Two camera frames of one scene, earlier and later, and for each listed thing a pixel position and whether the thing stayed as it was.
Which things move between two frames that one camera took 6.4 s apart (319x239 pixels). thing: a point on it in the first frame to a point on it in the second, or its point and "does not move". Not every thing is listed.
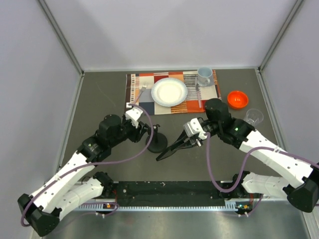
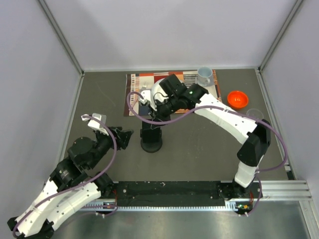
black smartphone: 181,143 to 151,132
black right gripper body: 210,126 to 164,109
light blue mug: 203,74 does not move
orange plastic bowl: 237,100 does not move
